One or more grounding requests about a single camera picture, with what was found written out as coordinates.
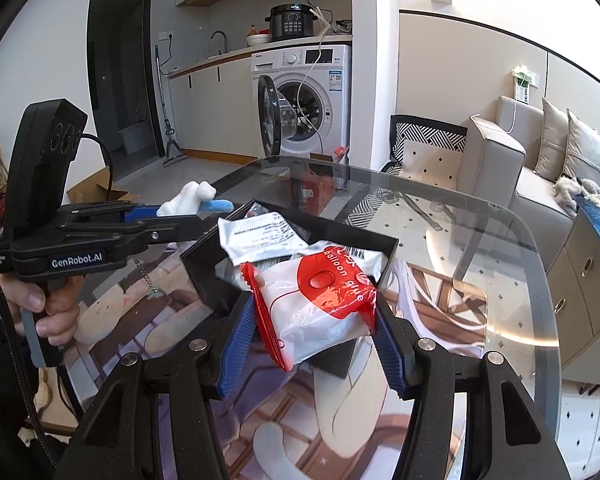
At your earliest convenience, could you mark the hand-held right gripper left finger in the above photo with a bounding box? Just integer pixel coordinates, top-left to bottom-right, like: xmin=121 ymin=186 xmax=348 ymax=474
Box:
xmin=67 ymin=290 xmax=257 ymax=480

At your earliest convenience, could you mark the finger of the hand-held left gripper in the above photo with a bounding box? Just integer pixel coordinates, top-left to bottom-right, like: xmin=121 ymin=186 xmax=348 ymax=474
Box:
xmin=115 ymin=214 xmax=216 ymax=262
xmin=57 ymin=201 xmax=164 ymax=226

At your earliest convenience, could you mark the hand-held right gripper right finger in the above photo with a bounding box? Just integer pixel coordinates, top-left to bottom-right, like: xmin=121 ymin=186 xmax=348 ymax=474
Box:
xmin=375 ymin=302 xmax=573 ymax=480

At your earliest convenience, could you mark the white plush toy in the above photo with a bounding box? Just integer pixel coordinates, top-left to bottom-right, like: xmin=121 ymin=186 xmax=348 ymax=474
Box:
xmin=157 ymin=180 xmax=233 ymax=218

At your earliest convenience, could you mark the black cardboard box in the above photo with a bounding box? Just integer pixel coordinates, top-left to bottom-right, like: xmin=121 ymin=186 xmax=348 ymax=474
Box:
xmin=180 ymin=200 xmax=400 ymax=378

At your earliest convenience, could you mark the white paper packet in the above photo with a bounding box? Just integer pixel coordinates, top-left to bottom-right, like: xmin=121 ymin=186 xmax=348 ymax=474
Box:
xmin=217 ymin=211 xmax=311 ymax=267

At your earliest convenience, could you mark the red and white plastic bag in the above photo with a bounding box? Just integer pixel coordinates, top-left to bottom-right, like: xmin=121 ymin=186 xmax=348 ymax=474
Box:
xmin=240 ymin=246 xmax=381 ymax=372

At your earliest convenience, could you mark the person's left hand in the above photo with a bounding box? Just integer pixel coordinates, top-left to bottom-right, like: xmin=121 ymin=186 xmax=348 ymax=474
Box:
xmin=0 ymin=275 xmax=86 ymax=348

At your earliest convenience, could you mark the open cardboard box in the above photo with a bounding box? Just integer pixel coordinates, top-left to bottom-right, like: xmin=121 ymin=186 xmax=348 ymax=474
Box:
xmin=67 ymin=166 xmax=141 ymax=206

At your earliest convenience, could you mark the printed table mat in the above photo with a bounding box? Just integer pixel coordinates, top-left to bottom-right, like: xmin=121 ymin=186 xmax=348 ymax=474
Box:
xmin=62 ymin=232 xmax=491 ymax=480

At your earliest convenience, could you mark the floor mop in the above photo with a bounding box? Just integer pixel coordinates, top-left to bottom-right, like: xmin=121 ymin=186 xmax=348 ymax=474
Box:
xmin=154 ymin=45 xmax=190 ymax=168

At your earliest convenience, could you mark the white bucket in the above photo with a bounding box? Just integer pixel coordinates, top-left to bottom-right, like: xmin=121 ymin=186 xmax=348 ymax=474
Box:
xmin=120 ymin=125 xmax=153 ymax=153

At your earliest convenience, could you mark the kitchen counter cabinet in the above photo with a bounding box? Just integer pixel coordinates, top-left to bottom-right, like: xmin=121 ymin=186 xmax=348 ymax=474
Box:
xmin=167 ymin=47 xmax=255 ymax=160

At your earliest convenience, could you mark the dark door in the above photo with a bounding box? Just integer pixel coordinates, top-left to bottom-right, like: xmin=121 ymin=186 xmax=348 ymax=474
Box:
xmin=87 ymin=0 xmax=163 ymax=181

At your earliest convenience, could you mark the red box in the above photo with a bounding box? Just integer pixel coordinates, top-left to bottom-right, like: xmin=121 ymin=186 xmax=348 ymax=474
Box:
xmin=287 ymin=157 xmax=351 ymax=216

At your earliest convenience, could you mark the white diamond pattern rug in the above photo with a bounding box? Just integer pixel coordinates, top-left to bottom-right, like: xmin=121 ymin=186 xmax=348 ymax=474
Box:
xmin=340 ymin=180 xmax=600 ymax=461

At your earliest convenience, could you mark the white washing machine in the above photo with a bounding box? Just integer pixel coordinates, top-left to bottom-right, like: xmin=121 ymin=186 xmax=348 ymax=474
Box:
xmin=250 ymin=44 xmax=353 ymax=163

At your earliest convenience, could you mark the white diamond pattern cushion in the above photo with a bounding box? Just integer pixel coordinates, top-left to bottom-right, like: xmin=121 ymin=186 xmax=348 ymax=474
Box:
xmin=398 ymin=139 xmax=465 ymax=183

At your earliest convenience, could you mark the beige cabinet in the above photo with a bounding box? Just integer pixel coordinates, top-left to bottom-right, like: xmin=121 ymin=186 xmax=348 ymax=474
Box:
xmin=545 ymin=215 xmax=600 ymax=386

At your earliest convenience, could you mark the beige sofa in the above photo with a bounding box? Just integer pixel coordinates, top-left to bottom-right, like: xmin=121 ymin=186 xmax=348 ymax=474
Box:
xmin=467 ymin=95 xmax=600 ymax=271

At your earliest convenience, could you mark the black patterned chair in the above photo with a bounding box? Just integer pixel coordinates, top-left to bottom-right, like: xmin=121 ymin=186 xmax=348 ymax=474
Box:
xmin=380 ymin=114 xmax=468 ymax=183

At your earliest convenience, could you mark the black pressure cooker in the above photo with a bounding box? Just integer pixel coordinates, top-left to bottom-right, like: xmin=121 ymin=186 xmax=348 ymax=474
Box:
xmin=265 ymin=4 xmax=321 ymax=43

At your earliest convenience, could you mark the grey fluffy toy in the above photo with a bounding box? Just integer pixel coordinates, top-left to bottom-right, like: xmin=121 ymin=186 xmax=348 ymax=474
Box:
xmin=552 ymin=176 xmax=600 ymax=211

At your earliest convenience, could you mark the beige cushion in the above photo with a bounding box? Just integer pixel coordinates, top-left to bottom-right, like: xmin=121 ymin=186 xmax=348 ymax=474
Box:
xmin=534 ymin=97 xmax=571 ymax=183

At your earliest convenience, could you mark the grey cushion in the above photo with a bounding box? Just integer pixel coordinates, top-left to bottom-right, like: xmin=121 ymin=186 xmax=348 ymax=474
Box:
xmin=562 ymin=109 xmax=600 ymax=196

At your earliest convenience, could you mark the metal bead chain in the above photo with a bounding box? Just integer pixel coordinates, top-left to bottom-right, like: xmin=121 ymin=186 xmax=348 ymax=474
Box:
xmin=135 ymin=259 xmax=161 ymax=302

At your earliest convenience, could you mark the white cable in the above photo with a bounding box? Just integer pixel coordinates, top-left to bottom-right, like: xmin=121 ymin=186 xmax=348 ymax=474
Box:
xmin=295 ymin=0 xmax=331 ymax=156

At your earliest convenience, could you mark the white wall charger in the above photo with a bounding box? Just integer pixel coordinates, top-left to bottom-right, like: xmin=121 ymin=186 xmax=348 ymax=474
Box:
xmin=510 ymin=65 xmax=540 ymax=133

